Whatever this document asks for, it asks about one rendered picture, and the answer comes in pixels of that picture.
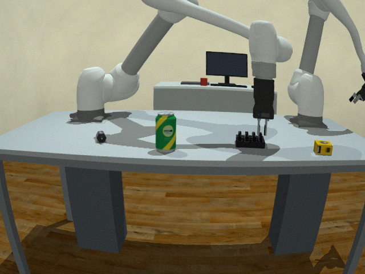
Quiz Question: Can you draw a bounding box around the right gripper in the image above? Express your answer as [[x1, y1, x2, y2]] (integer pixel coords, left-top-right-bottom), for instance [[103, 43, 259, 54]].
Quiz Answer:
[[251, 61, 276, 136]]

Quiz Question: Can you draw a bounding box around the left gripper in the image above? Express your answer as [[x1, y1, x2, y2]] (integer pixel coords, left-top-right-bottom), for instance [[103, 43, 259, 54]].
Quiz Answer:
[[349, 72, 365, 104]]

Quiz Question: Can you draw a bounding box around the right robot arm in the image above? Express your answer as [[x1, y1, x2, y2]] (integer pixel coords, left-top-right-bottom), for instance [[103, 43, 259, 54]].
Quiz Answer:
[[70, 0, 293, 122]]

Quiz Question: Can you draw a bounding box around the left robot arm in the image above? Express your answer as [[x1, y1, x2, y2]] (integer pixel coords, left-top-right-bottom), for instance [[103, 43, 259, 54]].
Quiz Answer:
[[287, 0, 365, 128]]

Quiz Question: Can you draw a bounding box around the green and yellow drink can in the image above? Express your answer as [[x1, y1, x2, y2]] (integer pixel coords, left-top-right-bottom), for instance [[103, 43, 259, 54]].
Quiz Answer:
[[156, 112, 176, 152]]

